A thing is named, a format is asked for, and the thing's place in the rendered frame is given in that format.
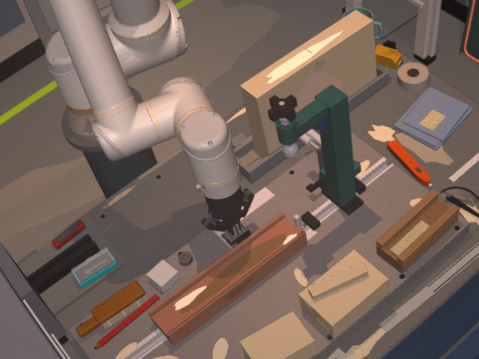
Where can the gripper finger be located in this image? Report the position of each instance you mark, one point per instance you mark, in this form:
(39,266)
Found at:
(214,223)
(238,232)

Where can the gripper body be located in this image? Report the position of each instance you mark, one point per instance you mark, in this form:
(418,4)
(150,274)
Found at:
(228,205)

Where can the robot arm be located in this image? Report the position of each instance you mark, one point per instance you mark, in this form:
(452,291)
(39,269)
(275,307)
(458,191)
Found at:
(127,112)

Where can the grey clamp bed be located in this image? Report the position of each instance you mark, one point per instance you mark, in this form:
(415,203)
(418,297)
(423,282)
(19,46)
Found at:
(269,247)

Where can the brown grooved spacer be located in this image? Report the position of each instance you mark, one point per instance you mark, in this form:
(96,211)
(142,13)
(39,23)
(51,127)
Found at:
(224,276)

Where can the grey locating pin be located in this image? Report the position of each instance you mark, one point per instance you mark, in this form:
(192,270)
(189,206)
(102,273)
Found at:
(297,220)

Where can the black stop block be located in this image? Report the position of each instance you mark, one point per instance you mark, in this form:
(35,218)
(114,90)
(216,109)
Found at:
(310,220)

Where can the grey swivel pad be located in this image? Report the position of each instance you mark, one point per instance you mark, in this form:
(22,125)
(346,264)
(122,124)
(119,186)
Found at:
(290,150)

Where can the black pillar lock lever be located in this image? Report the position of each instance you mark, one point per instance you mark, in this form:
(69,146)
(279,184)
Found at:
(314,186)

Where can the green clamp pillar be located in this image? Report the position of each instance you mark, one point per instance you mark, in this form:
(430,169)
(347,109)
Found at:
(337,149)

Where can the beige grooved block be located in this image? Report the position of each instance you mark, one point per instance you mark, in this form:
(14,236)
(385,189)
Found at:
(348,295)

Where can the beige foam sign blank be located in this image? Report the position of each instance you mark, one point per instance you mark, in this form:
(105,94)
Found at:
(307,82)

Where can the dark red-edged sign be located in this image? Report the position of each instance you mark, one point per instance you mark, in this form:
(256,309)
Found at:
(470,26)

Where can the white small block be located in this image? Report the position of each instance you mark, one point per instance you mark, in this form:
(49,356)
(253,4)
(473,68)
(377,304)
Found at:
(163,276)

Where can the black star knob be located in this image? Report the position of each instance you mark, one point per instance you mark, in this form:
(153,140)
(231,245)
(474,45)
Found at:
(282,107)

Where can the beige plain block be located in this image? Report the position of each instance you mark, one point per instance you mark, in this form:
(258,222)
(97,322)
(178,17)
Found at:
(277,340)

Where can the brown bench brush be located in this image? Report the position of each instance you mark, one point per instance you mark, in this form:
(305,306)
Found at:
(116,303)

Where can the teal clear-lid box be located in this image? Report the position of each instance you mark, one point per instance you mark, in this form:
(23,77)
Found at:
(94,267)

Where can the red pencil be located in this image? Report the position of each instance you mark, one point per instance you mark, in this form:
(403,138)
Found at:
(127,321)

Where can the red small scraper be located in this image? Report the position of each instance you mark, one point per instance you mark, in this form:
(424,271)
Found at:
(67,235)

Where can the black long bar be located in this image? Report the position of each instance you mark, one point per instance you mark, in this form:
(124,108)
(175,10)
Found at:
(61,263)

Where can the brown wooden channel block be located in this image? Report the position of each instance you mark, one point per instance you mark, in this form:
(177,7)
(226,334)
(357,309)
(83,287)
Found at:
(415,239)

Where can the orange utility knife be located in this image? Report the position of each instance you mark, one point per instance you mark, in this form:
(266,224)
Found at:
(408,161)

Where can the grey cabinet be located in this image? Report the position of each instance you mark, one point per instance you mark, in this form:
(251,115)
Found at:
(18,318)

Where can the orange tape measure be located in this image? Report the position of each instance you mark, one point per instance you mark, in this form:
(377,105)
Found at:
(388,55)

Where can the grey tape roll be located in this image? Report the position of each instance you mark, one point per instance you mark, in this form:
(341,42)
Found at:
(411,76)

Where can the blue-grey sandpaper sheets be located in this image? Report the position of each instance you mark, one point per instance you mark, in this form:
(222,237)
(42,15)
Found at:
(434,112)

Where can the black safety glasses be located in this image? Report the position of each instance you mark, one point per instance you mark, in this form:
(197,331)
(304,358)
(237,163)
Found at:
(462,200)

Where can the teal mug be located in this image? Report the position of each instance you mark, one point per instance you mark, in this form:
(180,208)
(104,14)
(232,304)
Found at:
(376,28)

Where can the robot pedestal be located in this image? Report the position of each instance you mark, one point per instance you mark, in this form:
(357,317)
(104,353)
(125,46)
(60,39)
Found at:
(112,164)

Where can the white aluminium post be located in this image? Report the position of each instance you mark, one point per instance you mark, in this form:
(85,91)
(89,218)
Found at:
(426,30)

